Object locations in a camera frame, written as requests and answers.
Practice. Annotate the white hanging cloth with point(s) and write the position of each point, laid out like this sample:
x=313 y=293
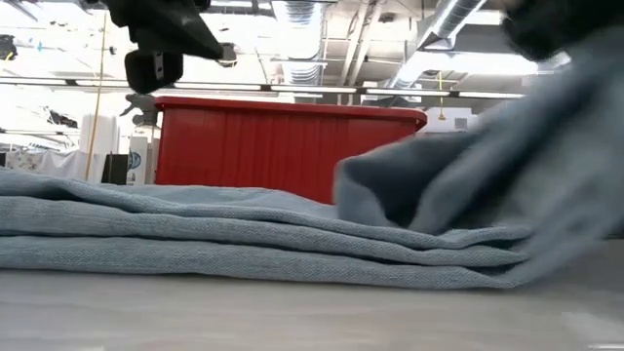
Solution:
x=63 y=163

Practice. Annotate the clear spray bottle grey trigger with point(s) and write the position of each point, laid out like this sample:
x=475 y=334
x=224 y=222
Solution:
x=139 y=156

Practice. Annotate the light blue garment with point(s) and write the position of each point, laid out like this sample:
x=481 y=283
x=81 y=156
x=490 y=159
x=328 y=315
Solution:
x=244 y=234

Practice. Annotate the dark ceiling fixture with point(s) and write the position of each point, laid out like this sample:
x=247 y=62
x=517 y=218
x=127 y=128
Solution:
x=7 y=48

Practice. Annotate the black overhead camera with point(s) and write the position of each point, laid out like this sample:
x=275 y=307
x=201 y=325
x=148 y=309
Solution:
x=230 y=56

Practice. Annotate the silver smooth ventilation duct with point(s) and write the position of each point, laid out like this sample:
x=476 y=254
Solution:
x=439 y=34

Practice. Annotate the black speaker box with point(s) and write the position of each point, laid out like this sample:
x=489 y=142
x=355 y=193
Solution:
x=115 y=168

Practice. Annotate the LED light bar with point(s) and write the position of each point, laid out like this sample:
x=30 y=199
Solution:
x=317 y=89

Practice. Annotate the red plastic bin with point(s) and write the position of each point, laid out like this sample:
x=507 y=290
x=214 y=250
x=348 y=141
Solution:
x=268 y=146

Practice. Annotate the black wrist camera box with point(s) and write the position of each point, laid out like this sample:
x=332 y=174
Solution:
x=146 y=73

